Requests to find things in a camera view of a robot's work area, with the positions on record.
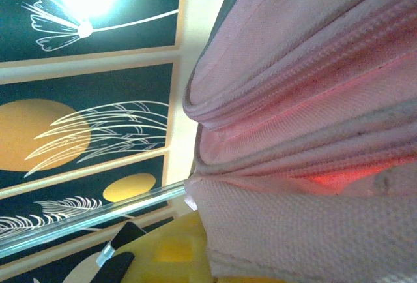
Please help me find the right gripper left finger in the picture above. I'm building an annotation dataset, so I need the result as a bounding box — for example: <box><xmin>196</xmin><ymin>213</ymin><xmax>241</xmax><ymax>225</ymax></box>
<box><xmin>94</xmin><ymin>214</ymin><xmax>214</xmax><ymax>283</ymax></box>

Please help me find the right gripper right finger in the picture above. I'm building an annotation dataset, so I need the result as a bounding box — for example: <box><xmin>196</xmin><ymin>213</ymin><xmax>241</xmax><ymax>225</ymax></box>
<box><xmin>218</xmin><ymin>275</ymin><xmax>265</xmax><ymax>283</ymax></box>

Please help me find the pink backpack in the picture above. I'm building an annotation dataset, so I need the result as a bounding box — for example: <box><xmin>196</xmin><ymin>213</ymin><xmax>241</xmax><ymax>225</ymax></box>
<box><xmin>182</xmin><ymin>0</ymin><xmax>417</xmax><ymax>283</ymax></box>

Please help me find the aluminium corner post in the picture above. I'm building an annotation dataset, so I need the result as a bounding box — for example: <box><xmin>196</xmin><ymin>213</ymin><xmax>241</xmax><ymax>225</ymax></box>
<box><xmin>0</xmin><ymin>180</ymin><xmax>188</xmax><ymax>260</ymax></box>

